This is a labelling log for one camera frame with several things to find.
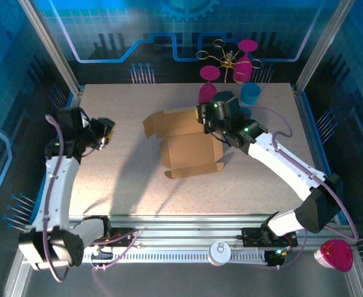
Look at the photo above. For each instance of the aluminium front frame rail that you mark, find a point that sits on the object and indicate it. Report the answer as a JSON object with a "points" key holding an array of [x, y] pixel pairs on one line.
{"points": [[184, 230]]}

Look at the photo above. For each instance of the magenta plastic bowl glass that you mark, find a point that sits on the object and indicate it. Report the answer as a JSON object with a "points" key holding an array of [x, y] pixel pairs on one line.
{"points": [[337, 255]]}

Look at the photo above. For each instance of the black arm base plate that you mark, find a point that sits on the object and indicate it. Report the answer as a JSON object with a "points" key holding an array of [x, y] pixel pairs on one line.
{"points": [[249, 236], [124, 236]]}

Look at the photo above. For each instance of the aluminium frame post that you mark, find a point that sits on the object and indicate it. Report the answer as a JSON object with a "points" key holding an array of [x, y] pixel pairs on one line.
{"points": [[53, 46], [322, 46]]}

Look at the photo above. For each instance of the silver tin can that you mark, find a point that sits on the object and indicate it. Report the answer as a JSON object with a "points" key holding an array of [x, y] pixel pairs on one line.
{"points": [[219, 253]]}

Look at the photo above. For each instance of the magenta plastic wine glass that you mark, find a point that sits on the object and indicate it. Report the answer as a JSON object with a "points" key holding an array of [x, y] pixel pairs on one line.
{"points": [[242, 69], [207, 91]]}

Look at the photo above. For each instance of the brown cardboard paper box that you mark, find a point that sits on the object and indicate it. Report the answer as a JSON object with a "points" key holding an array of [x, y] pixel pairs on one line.
{"points": [[187, 148]]}

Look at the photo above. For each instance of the aluminium side rail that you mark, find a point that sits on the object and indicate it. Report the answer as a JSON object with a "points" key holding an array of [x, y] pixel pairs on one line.
{"points": [[300, 102], [76, 99]]}

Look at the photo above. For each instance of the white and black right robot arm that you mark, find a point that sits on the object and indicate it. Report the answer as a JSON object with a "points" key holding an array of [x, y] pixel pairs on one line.
{"points": [[280, 164]]}

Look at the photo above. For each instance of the blue plastic goblet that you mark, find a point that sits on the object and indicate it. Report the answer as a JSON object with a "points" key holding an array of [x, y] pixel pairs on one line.
{"points": [[250, 94]]}

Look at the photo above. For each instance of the black controller board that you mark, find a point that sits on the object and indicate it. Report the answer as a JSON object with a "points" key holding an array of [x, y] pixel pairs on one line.
{"points": [[277, 258]]}

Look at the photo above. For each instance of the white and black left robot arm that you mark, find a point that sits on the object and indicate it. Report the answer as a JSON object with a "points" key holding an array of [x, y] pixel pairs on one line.
{"points": [[57, 185]]}

